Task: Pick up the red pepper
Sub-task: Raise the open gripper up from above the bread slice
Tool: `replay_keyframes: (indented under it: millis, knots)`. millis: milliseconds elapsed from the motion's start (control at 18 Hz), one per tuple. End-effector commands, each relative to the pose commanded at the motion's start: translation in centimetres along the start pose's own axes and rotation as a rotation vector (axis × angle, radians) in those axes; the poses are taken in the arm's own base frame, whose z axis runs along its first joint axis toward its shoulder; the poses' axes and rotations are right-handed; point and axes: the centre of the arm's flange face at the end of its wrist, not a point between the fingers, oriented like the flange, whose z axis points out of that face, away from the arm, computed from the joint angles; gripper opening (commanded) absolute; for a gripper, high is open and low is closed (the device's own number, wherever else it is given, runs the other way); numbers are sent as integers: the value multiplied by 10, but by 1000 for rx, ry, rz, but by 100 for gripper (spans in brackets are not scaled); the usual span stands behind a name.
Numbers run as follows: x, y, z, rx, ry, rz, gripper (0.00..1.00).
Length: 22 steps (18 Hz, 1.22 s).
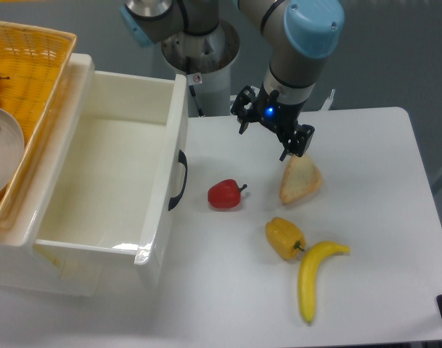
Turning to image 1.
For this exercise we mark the triangular toast slice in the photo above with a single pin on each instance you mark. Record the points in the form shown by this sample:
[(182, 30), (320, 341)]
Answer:
[(300, 178)]

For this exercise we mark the red bell pepper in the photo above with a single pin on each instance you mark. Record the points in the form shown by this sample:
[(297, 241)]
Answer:
[(225, 194)]

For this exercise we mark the grey plate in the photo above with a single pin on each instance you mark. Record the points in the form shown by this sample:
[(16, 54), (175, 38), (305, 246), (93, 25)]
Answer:
[(11, 147)]

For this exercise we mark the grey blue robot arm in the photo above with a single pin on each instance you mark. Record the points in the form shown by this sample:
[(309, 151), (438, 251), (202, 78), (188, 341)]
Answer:
[(302, 35)]

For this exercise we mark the black drawer handle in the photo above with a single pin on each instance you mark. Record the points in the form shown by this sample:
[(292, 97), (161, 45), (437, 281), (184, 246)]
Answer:
[(181, 181)]

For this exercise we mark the yellow bell pepper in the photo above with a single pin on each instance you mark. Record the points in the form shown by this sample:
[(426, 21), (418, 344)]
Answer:
[(285, 237)]

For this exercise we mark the yellow banana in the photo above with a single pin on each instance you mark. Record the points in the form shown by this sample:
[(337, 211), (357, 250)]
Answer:
[(307, 274)]

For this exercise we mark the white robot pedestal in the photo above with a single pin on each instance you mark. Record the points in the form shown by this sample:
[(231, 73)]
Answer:
[(206, 61)]

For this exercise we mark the white open drawer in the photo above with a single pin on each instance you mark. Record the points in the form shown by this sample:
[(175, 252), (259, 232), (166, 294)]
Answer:
[(110, 202)]

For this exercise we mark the white mounting bracket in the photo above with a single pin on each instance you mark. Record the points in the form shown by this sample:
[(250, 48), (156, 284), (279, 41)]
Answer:
[(328, 101)]

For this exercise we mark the yellow woven basket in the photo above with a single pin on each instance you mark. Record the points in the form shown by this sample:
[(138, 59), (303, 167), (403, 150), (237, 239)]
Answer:
[(35, 59)]

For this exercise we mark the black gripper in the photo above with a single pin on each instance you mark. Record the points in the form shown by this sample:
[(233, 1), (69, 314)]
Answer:
[(279, 118)]

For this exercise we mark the white drawer cabinet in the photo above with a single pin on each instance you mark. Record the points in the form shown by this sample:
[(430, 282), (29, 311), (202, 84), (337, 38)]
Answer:
[(25, 263)]

